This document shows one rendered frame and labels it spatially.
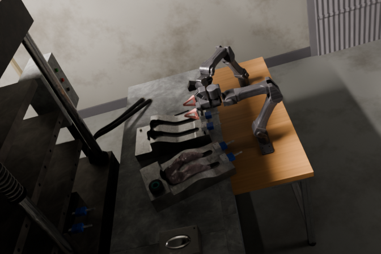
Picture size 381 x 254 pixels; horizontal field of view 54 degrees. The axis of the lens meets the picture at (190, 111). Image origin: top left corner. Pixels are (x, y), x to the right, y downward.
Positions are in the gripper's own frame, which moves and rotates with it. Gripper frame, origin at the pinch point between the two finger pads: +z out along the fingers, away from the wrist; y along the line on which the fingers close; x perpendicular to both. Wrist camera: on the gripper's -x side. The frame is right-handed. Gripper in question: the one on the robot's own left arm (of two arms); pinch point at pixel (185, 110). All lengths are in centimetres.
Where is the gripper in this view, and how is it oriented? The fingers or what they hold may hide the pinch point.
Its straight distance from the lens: 205.5
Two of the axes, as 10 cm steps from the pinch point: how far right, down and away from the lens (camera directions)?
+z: -9.5, 2.7, 1.2
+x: 2.9, 7.3, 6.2
